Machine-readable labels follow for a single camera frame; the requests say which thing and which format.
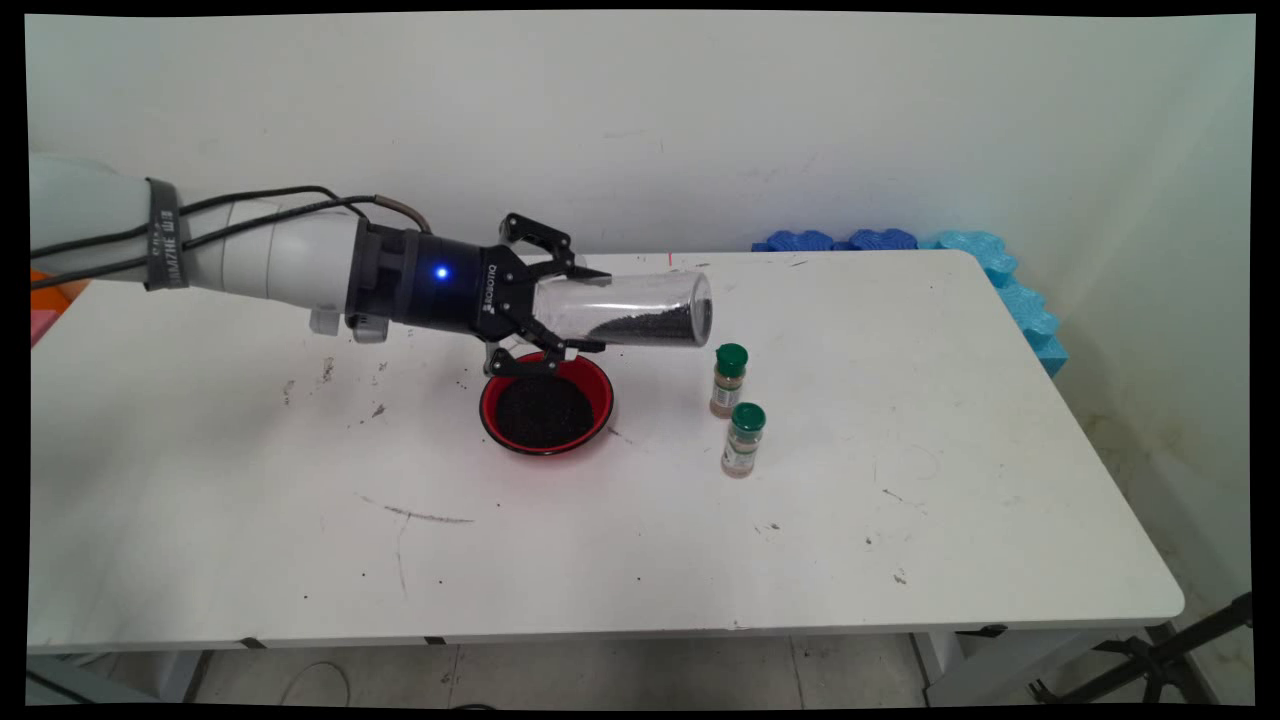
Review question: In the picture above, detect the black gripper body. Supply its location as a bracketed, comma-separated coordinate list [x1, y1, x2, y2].
[345, 220, 537, 341]

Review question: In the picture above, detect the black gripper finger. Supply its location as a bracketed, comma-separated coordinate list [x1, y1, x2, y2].
[498, 211, 613, 283]
[483, 324, 608, 380]

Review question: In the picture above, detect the clear tall plastic jar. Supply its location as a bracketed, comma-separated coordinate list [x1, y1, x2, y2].
[533, 270, 714, 349]

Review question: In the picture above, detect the red bowl with dark grains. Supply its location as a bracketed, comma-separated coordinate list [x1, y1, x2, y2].
[479, 350, 615, 457]

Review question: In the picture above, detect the green-capped spice bottle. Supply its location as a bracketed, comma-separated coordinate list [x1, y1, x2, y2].
[710, 343, 749, 419]
[721, 402, 767, 479]

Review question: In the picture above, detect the orange foam block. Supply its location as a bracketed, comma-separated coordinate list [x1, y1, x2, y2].
[30, 270, 91, 313]

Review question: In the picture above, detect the light blue foam mat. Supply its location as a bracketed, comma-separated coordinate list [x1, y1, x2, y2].
[920, 230, 1069, 379]

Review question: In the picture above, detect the white table leg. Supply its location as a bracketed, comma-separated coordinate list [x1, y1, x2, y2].
[910, 628, 1181, 706]

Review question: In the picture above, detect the black tripod stand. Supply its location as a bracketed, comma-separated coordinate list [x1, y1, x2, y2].
[1030, 592, 1253, 706]

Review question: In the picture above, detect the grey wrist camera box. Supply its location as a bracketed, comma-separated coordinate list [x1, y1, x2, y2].
[308, 305, 391, 346]

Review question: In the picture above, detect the grey strap around arm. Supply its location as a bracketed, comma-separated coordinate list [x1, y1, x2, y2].
[145, 178, 191, 291]

